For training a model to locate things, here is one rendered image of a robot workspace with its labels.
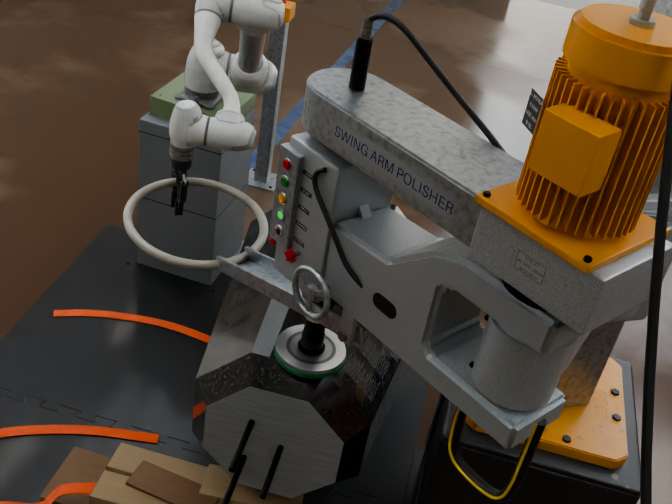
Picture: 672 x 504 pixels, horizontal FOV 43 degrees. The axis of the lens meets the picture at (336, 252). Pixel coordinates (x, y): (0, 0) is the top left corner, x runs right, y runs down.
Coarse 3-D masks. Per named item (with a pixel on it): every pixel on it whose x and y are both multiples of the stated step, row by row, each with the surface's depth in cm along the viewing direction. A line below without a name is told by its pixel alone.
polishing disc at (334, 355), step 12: (288, 336) 256; (300, 336) 257; (336, 336) 260; (276, 348) 251; (288, 348) 252; (336, 348) 255; (288, 360) 248; (300, 360) 248; (312, 360) 249; (324, 360) 250; (336, 360) 251; (312, 372) 246; (324, 372) 247
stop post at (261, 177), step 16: (288, 16) 440; (272, 32) 449; (272, 48) 454; (272, 96) 469; (272, 112) 474; (272, 128) 479; (272, 144) 488; (256, 160) 493; (256, 176) 498; (272, 176) 507
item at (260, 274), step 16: (256, 256) 274; (224, 272) 270; (240, 272) 262; (256, 272) 269; (272, 272) 269; (256, 288) 257; (272, 288) 250; (288, 288) 257; (288, 304) 246; (336, 304) 246; (320, 320) 235; (336, 320) 229
